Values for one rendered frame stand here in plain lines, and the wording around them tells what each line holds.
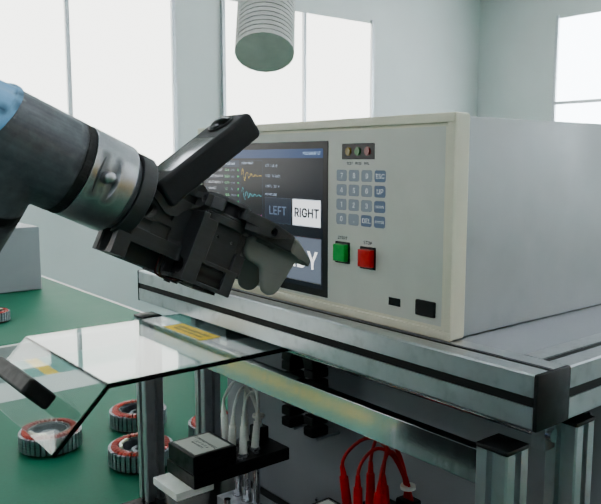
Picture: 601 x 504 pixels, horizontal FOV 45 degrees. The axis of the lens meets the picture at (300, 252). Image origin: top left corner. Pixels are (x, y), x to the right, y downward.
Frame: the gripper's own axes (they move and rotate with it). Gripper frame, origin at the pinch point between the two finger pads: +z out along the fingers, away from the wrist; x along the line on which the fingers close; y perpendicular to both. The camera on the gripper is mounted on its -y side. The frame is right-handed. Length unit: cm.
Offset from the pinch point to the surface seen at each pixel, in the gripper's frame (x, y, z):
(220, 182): -23.5, -8.0, 2.5
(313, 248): -4.7, -1.9, 5.3
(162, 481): -21.6, 29.7, 8.7
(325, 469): -16.5, 22.9, 30.3
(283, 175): -10.1, -9.1, 2.0
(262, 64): -110, -63, 53
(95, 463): -61, 38, 21
